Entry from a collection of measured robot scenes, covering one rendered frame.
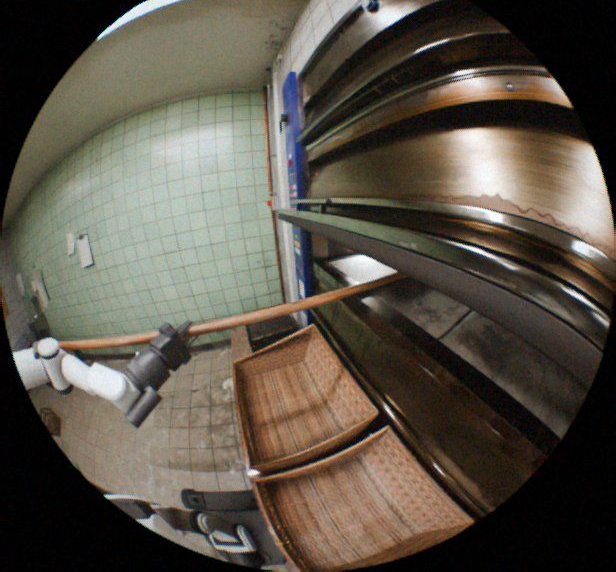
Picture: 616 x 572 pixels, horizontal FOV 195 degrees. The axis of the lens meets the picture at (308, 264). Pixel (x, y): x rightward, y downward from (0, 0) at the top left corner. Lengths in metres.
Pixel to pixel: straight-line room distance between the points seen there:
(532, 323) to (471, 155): 0.24
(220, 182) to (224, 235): 0.46
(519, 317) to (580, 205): 0.18
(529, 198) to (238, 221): 1.66
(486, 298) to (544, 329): 0.05
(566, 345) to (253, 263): 1.76
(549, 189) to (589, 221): 0.07
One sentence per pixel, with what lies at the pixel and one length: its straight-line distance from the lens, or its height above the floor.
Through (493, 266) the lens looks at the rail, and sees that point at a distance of 0.15.
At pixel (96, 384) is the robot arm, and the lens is 0.46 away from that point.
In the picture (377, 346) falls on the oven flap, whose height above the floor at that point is 1.05.
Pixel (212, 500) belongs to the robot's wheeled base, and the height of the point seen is 0.19.
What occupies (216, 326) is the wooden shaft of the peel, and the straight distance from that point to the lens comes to 0.49.
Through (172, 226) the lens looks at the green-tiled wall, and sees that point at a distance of 1.76.
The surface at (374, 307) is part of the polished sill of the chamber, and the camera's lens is 0.52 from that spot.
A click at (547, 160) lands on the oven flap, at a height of 1.55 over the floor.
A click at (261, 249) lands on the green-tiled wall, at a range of 1.70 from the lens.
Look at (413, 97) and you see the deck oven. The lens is 0.40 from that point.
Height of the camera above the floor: 1.48
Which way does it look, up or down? 21 degrees down
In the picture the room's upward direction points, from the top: 4 degrees counter-clockwise
